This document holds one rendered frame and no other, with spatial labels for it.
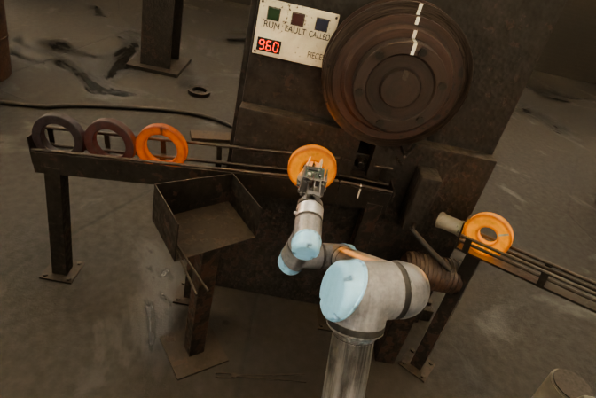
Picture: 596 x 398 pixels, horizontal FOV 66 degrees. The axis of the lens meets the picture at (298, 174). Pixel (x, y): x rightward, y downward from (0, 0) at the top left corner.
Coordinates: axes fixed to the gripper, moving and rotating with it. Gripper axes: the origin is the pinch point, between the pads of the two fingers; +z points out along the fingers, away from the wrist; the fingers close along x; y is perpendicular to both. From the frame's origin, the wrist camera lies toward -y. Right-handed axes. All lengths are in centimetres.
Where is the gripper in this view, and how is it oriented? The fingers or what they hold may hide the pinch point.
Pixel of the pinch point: (313, 163)
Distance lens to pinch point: 143.7
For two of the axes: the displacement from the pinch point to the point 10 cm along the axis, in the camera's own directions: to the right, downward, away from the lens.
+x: -9.8, -1.9, -0.6
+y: 1.8, -6.8, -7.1
